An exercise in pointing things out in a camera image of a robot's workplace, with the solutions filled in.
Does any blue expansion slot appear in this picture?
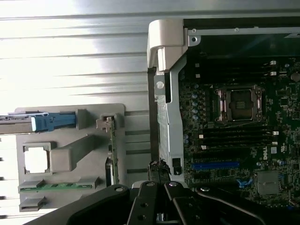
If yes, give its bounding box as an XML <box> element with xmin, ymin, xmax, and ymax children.
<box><xmin>191</xmin><ymin>161</ymin><xmax>240</xmax><ymax>170</ymax></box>

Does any blue plastic board clip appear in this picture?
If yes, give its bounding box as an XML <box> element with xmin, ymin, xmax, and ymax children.
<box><xmin>236</xmin><ymin>178</ymin><xmax>253</xmax><ymax>188</ymax></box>

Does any grey printed parts rack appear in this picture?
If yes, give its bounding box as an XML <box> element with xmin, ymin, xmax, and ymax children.
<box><xmin>15</xmin><ymin>103</ymin><xmax>126</xmax><ymax>213</ymax></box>

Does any silver chipset heatsink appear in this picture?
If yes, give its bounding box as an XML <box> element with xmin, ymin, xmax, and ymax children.
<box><xmin>257</xmin><ymin>171</ymin><xmax>280</xmax><ymax>195</ymax></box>

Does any green RAM stick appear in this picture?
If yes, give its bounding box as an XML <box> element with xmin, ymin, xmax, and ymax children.
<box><xmin>20</xmin><ymin>182</ymin><xmax>99</xmax><ymax>192</ymax></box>

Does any open PC case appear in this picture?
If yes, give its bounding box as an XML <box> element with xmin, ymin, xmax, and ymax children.
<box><xmin>146</xmin><ymin>18</ymin><xmax>300</xmax><ymax>209</ymax></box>

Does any metal CPU socket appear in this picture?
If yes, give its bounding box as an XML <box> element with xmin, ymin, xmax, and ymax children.
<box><xmin>214</xmin><ymin>85</ymin><xmax>264</xmax><ymax>122</ymax></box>

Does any silver CPU chip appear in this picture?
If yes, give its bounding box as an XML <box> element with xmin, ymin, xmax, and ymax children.
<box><xmin>23</xmin><ymin>146</ymin><xmax>51</xmax><ymax>174</ymax></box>

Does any green Dell motherboard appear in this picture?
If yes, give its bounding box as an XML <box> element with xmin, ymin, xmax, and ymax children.
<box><xmin>179</xmin><ymin>56</ymin><xmax>300</xmax><ymax>208</ymax></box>

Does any hard disk with blue bracket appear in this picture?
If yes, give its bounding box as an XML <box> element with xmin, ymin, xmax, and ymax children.
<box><xmin>0</xmin><ymin>112</ymin><xmax>77</xmax><ymax>135</ymax></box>

